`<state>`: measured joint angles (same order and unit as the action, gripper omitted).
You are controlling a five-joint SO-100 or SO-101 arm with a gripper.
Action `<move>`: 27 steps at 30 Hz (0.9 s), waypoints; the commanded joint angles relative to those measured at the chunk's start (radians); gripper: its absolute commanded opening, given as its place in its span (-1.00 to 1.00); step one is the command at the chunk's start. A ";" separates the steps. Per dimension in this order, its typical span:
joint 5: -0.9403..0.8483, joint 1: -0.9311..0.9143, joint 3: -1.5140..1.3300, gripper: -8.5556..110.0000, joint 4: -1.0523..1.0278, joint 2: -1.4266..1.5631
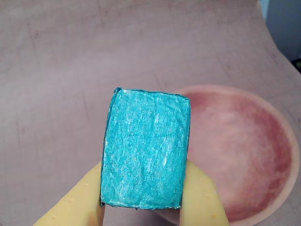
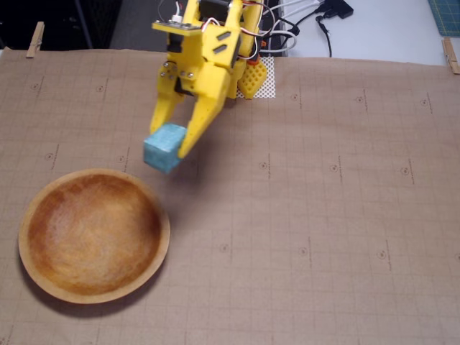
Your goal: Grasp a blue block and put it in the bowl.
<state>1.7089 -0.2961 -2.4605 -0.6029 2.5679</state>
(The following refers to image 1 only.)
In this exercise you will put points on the brown gridded paper mat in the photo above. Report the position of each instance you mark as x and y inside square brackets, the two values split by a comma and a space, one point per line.
[70, 70]

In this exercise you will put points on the blue block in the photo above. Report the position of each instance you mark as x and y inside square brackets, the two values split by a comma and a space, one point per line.
[145, 148]

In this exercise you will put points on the round wooden bowl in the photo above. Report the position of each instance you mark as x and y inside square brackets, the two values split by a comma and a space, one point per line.
[247, 153]

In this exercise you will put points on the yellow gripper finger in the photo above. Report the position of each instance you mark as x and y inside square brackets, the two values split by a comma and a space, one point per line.
[77, 207]
[200, 200]

